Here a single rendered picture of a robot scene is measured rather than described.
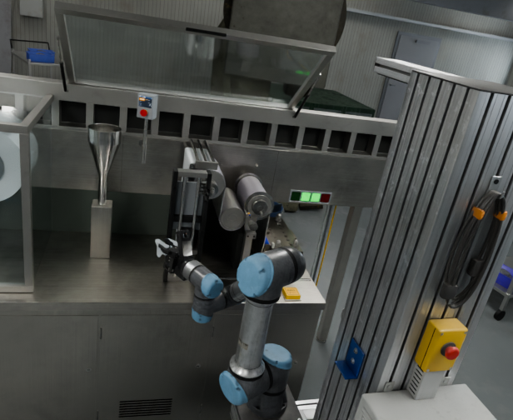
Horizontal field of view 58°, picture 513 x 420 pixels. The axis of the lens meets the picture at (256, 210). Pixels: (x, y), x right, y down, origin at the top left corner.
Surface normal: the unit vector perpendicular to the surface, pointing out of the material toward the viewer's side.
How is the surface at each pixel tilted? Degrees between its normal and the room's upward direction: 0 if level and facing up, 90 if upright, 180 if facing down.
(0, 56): 78
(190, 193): 90
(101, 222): 90
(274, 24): 90
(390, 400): 0
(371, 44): 90
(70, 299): 0
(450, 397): 0
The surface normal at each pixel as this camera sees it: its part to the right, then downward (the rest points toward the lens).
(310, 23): 0.07, 0.40
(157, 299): 0.16, -0.91
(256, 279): -0.73, 0.02
